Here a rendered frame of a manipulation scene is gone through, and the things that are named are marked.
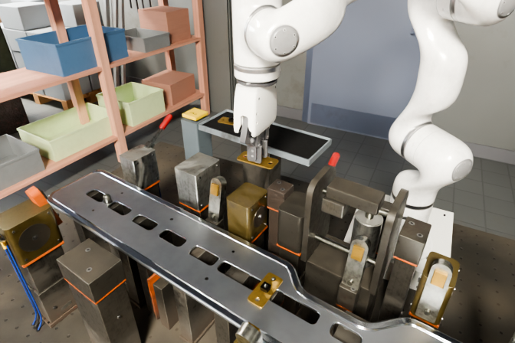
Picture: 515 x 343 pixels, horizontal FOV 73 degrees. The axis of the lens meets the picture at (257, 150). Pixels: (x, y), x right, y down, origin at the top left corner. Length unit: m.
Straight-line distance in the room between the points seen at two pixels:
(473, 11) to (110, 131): 2.78
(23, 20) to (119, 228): 3.84
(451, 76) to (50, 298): 1.16
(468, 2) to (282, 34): 0.39
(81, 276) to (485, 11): 0.94
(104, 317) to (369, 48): 2.99
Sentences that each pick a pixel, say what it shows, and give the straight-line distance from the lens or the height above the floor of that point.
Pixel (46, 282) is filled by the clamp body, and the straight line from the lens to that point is 1.14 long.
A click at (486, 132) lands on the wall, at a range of 3.63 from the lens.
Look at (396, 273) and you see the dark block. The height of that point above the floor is 1.01.
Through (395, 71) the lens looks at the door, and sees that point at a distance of 3.41.
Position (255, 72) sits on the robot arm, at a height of 1.43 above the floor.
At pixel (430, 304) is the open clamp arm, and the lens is 0.81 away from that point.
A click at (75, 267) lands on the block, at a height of 1.03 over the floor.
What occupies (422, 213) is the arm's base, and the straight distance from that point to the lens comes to 1.14.
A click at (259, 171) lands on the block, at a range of 1.03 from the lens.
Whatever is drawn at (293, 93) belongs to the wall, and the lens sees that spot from 3.79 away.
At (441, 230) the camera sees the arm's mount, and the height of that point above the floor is 0.80.
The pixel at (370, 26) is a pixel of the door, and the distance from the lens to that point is 3.37.
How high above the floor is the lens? 1.62
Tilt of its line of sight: 30 degrees down
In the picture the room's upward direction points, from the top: straight up
